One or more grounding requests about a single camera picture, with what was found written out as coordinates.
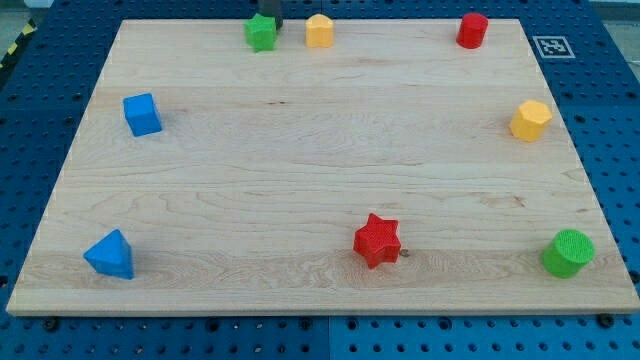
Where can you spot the yellow heart block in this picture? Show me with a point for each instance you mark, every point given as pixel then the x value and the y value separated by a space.
pixel 319 31

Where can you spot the wooden board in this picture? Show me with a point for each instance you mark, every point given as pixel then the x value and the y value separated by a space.
pixel 248 199

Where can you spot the red star block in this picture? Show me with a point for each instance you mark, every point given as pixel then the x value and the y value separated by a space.
pixel 377 241

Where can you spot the green star block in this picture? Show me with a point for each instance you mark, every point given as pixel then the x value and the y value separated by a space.
pixel 261 32

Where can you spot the black robot end effector rod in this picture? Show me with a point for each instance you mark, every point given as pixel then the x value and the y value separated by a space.
pixel 272 8

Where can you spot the blue cube block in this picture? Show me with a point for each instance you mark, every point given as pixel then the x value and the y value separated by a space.
pixel 141 114

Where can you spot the red cylinder block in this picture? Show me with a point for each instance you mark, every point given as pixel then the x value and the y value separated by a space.
pixel 472 30

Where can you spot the yellow hexagon block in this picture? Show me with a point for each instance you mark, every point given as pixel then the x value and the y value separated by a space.
pixel 530 120

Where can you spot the blue triangle block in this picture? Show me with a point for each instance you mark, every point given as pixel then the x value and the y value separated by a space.
pixel 111 256

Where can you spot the green cylinder block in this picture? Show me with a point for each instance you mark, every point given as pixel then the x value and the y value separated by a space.
pixel 566 255

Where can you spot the white fiducial marker tag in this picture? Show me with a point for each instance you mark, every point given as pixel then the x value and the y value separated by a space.
pixel 553 47

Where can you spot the yellow black hazard tape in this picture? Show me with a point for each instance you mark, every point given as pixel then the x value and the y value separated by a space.
pixel 17 48

